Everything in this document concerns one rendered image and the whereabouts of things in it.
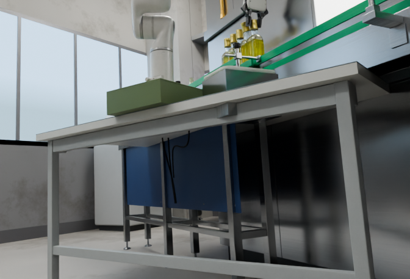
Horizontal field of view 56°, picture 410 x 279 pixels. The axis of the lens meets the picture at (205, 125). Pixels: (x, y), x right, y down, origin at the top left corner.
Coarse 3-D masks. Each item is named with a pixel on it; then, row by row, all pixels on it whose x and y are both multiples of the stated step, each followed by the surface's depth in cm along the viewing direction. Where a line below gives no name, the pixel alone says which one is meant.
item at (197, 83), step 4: (232, 60) 163; (224, 64) 169; (228, 64) 166; (232, 64) 163; (216, 68) 175; (204, 76) 185; (196, 80) 192; (200, 80) 189; (192, 84) 197; (196, 84) 192; (200, 84) 189; (200, 88) 189
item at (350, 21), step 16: (384, 0) 109; (400, 0) 105; (336, 16) 125; (352, 16) 119; (304, 32) 138; (320, 32) 131; (336, 32) 125; (352, 32) 119; (288, 48) 146; (304, 48) 138; (256, 64) 164; (272, 64) 154
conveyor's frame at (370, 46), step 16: (368, 32) 112; (384, 32) 107; (320, 48) 128; (336, 48) 122; (352, 48) 117; (368, 48) 112; (384, 48) 107; (400, 48) 103; (288, 64) 143; (304, 64) 135; (320, 64) 128; (336, 64) 122; (368, 64) 112; (384, 64) 120; (400, 64) 115
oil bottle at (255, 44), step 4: (252, 36) 170; (256, 36) 170; (260, 36) 171; (248, 40) 172; (252, 40) 170; (256, 40) 169; (260, 40) 170; (248, 44) 172; (252, 44) 170; (256, 44) 169; (260, 44) 170; (248, 48) 172; (252, 48) 170; (256, 48) 169; (260, 48) 170; (248, 52) 172; (252, 52) 169; (256, 52) 168; (260, 52) 169; (252, 56) 169
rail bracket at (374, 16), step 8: (368, 0) 100; (368, 8) 100; (376, 8) 99; (368, 16) 99; (376, 16) 97; (384, 16) 98; (392, 16) 100; (400, 16) 101; (376, 24) 102; (384, 24) 102; (392, 24) 102; (400, 24) 102; (392, 32) 104; (400, 32) 102; (392, 40) 104; (400, 40) 102; (392, 48) 104
